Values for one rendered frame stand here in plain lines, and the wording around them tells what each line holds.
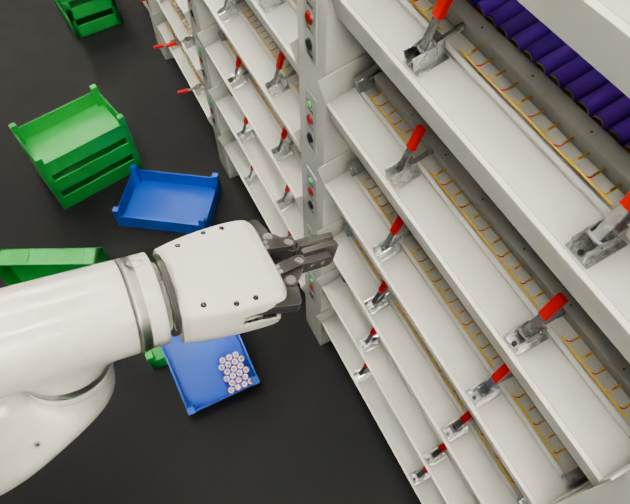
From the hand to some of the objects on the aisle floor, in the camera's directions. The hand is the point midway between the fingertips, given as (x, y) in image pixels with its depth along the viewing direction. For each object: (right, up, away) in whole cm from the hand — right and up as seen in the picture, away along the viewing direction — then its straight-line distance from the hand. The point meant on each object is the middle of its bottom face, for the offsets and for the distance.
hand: (314, 252), depth 57 cm
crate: (-48, +15, +134) cm, 143 cm away
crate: (-74, -13, +116) cm, 138 cm away
